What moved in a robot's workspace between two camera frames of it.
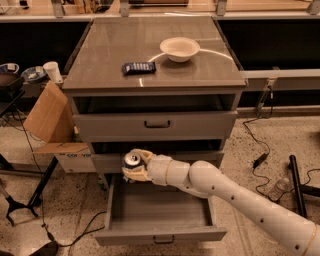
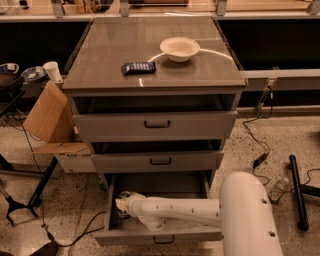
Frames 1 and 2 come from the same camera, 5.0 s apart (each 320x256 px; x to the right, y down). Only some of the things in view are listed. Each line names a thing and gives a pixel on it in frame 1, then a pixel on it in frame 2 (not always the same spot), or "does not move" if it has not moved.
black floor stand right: (301, 188) does not move
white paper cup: (53, 71) does not move
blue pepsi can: (132, 160) → (122, 214)
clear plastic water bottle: (282, 186) does not move
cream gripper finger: (136, 173) → (121, 203)
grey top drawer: (155, 126) does not move
